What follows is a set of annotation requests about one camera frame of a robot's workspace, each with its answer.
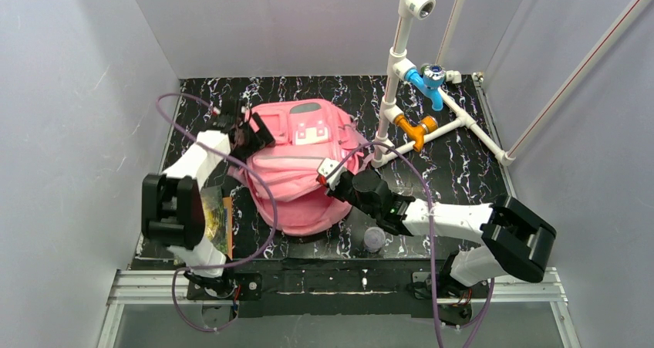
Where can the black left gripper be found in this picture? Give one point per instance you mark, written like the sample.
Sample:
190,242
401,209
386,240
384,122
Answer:
249,133

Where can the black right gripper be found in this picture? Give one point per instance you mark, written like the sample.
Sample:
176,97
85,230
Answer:
338,184

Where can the pink student backpack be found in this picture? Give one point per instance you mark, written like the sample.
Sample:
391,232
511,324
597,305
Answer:
282,179

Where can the green gold book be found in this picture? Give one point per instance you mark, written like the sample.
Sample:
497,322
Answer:
217,208

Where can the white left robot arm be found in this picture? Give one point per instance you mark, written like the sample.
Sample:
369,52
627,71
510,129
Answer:
172,212

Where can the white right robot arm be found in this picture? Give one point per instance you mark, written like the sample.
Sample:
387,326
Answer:
511,238

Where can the orange pipe fitting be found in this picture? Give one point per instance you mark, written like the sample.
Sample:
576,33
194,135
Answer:
418,132

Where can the blue pipe valve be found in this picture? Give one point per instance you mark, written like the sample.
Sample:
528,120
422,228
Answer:
428,81

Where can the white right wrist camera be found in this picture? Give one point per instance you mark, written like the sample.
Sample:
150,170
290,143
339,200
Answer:
329,173

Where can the white PVC pipe frame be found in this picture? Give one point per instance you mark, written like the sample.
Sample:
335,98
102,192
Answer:
393,141

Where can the aluminium frame rail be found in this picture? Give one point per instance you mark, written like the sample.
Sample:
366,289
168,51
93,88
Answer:
153,287

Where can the white wall conduit pipe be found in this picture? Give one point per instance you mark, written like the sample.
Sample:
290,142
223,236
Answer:
611,36

